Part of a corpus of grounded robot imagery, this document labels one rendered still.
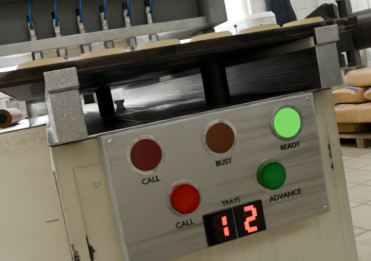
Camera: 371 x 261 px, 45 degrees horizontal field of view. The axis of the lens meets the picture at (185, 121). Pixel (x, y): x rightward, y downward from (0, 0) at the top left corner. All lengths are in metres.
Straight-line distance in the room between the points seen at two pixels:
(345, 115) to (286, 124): 3.89
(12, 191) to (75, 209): 0.70
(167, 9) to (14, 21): 0.41
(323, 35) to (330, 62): 0.03
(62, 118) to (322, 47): 0.29
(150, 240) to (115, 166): 0.08
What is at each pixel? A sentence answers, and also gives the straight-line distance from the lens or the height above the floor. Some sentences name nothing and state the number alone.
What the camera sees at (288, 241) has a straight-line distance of 0.56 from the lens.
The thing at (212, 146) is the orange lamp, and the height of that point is 0.81.
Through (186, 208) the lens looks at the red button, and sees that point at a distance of 0.46.
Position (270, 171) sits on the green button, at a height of 0.77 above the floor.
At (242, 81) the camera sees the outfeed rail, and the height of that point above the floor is 0.86.
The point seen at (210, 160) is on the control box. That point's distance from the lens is 0.47.
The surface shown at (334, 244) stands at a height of 0.65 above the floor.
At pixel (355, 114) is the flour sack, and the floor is 0.32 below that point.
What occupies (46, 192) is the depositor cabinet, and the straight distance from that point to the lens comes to 1.18.
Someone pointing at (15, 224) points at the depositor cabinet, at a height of 0.61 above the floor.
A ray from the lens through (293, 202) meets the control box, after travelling 0.52.
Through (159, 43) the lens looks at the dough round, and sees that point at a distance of 0.48.
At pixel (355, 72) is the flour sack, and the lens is 4.57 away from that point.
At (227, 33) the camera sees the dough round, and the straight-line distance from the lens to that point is 0.51.
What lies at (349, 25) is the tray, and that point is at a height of 0.90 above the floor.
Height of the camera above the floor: 0.87
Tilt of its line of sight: 5 degrees down
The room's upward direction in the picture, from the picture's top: 11 degrees counter-clockwise
